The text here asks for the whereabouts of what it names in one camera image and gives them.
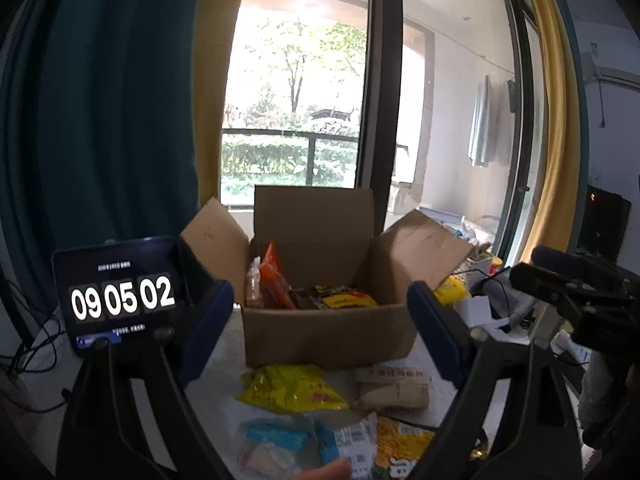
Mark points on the toast bread bag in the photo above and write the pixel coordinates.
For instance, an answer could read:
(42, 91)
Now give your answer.
(391, 388)

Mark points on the light blue snack pack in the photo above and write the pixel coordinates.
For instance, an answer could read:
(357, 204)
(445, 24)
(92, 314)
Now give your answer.
(275, 449)

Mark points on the yellow black snack bag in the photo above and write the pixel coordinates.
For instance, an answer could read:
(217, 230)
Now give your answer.
(341, 297)

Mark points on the blue white snack bag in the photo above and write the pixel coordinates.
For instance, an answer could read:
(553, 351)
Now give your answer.
(356, 443)

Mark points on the yellow curtain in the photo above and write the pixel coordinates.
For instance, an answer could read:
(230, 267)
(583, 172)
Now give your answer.
(556, 212)
(213, 35)

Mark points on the clear cracker pack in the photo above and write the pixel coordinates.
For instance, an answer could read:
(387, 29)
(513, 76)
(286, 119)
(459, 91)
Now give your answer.
(253, 290)

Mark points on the orange snack bag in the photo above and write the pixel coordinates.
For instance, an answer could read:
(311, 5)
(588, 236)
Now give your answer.
(274, 284)

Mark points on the black tablet clock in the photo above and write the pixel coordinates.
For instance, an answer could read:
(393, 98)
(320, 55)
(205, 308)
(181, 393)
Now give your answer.
(120, 291)

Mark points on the teal curtain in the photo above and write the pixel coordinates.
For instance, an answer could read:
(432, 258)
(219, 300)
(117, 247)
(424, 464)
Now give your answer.
(97, 141)

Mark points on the yellow curtain right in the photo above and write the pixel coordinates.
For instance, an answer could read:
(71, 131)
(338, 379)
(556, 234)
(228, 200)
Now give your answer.
(556, 212)

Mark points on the yellow wet wipes pack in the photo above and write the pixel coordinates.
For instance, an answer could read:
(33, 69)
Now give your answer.
(452, 290)

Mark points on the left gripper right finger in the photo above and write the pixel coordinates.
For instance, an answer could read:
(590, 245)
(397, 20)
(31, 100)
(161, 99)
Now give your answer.
(537, 436)

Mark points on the brown cardboard box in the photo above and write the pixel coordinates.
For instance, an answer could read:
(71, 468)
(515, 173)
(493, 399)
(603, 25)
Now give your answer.
(326, 237)

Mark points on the purple snack bag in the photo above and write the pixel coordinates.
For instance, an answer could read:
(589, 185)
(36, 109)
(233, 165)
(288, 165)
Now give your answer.
(307, 299)

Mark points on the green yellow noodle bag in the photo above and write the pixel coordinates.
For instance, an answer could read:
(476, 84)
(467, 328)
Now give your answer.
(399, 447)

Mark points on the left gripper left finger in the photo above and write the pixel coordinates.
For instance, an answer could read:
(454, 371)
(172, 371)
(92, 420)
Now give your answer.
(102, 436)

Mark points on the yellow curtain left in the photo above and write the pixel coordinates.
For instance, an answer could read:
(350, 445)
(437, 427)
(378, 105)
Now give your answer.
(213, 35)

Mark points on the operator thumb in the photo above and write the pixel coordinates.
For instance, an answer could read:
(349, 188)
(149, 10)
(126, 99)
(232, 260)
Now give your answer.
(337, 470)

